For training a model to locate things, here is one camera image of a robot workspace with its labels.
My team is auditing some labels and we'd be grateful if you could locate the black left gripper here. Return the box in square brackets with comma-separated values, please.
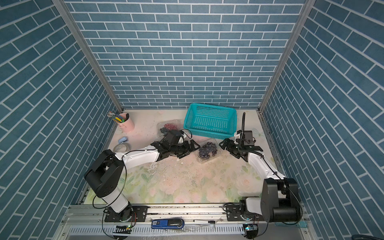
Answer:
[168, 139, 201, 159]

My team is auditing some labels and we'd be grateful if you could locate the clear clamshell container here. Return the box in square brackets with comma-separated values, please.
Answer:
[195, 138, 223, 163]
[157, 120, 183, 137]

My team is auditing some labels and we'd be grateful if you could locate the red grape bunch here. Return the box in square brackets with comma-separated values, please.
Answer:
[164, 123, 179, 131]

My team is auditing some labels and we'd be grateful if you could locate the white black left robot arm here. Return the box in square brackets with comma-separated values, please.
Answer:
[84, 140, 201, 214]

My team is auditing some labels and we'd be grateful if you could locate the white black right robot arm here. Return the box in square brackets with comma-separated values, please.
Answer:
[219, 139, 303, 225]

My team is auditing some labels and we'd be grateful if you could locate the teal plastic basket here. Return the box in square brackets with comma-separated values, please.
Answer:
[184, 103, 237, 140]

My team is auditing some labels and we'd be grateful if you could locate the pink pen cup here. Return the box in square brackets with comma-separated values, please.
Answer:
[119, 113, 135, 133]

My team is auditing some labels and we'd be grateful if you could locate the tape roll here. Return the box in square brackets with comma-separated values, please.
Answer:
[113, 143, 131, 153]

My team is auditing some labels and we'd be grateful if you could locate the small blue stapler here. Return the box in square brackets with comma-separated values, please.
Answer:
[118, 137, 128, 144]

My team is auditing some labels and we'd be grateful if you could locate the black marker pen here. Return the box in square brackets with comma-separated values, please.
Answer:
[193, 220, 216, 225]

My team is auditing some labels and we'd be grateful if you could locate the blue black handheld device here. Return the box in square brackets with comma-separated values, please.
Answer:
[151, 218, 185, 230]

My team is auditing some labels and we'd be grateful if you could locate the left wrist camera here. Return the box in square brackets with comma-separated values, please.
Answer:
[164, 130, 184, 145]

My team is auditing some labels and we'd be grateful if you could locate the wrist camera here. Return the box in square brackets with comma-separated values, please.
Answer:
[164, 130, 184, 145]
[235, 130, 256, 145]

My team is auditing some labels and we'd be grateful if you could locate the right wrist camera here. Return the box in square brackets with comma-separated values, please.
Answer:
[235, 130, 256, 145]

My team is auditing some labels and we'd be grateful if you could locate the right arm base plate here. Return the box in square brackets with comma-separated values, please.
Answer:
[223, 205, 264, 222]

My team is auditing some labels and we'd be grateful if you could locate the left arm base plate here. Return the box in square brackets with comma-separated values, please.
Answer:
[104, 205, 148, 223]

